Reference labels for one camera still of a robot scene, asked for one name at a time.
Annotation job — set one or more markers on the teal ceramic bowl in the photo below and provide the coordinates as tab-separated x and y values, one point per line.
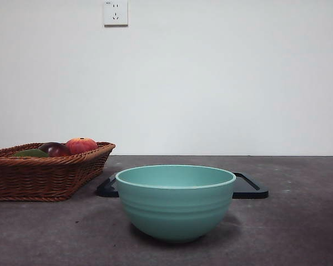
174	210

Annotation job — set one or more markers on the dark red apple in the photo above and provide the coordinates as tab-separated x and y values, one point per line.
55	149

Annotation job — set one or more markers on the dark rectangular tray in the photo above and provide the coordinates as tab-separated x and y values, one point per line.
249	191

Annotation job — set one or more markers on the white wall socket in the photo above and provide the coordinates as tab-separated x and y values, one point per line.
116	14

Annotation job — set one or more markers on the green avocado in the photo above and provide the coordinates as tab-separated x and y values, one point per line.
32	153

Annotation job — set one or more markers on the brown wicker basket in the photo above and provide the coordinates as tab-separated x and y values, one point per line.
44	177

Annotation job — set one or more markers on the red yellow apple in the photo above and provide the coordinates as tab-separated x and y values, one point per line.
81	145

